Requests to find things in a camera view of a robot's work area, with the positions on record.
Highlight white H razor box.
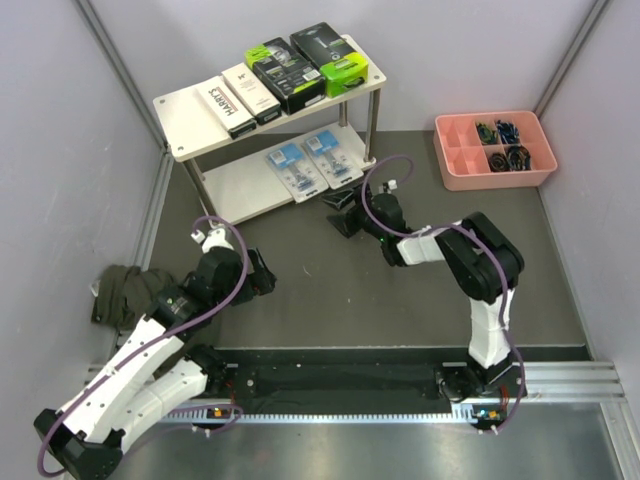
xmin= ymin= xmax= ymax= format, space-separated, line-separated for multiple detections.
xmin=222 ymin=63 xmax=282 ymax=125

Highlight grey slotted cable duct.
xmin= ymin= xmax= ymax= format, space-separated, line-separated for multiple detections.
xmin=164 ymin=402 xmax=511 ymax=425

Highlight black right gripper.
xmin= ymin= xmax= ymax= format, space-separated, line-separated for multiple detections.
xmin=321 ymin=182 xmax=388 ymax=242

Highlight blue green hair ties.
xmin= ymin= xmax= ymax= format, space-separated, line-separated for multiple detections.
xmin=474 ymin=121 xmax=500 ymax=145

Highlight black patterned hair ties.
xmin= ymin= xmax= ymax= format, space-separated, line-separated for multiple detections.
xmin=505 ymin=144 xmax=533 ymax=172

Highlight white Harry's razor box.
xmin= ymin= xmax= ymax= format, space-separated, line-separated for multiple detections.
xmin=195 ymin=76 xmax=257 ymax=139

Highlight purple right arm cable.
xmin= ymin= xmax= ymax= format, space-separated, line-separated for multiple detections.
xmin=360 ymin=154 xmax=526 ymax=401

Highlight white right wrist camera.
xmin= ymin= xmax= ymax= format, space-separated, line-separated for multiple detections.
xmin=379 ymin=180 xmax=398 ymax=193

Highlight white two-tier shelf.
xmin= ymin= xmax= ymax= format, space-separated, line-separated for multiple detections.
xmin=153 ymin=35 xmax=386 ymax=224

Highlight pink divided organizer bin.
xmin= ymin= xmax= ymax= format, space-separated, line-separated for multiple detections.
xmin=434 ymin=111 xmax=558 ymax=191

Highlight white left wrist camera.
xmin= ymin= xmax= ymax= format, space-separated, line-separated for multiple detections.
xmin=191 ymin=227 xmax=234 ymax=254

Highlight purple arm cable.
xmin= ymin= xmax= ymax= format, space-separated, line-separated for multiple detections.
xmin=37 ymin=215 xmax=250 ymax=475
xmin=360 ymin=154 xmax=526 ymax=401

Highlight blue Gillette razor blister pack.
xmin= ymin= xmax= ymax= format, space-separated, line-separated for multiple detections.
xmin=303 ymin=130 xmax=363 ymax=190

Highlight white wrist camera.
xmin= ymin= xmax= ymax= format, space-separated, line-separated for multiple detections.
xmin=379 ymin=180 xmax=398 ymax=193
xmin=191 ymin=227 xmax=234 ymax=254

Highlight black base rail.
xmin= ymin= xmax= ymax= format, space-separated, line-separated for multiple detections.
xmin=189 ymin=347 xmax=526 ymax=401

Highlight dark green cloth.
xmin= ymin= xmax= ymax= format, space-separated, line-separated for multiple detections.
xmin=90 ymin=265 xmax=175 ymax=331

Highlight black green Gillette razor box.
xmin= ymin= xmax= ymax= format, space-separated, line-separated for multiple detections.
xmin=289 ymin=22 xmax=369 ymax=98

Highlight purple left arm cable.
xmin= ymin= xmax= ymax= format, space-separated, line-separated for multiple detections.
xmin=37 ymin=215 xmax=250 ymax=475

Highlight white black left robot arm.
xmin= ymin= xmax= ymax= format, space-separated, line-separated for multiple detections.
xmin=34 ymin=247 xmax=276 ymax=479

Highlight black green exfoliating razor box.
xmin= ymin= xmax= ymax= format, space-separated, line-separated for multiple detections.
xmin=245 ymin=37 xmax=326 ymax=115

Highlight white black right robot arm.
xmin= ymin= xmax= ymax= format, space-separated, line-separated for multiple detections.
xmin=322 ymin=180 xmax=525 ymax=396

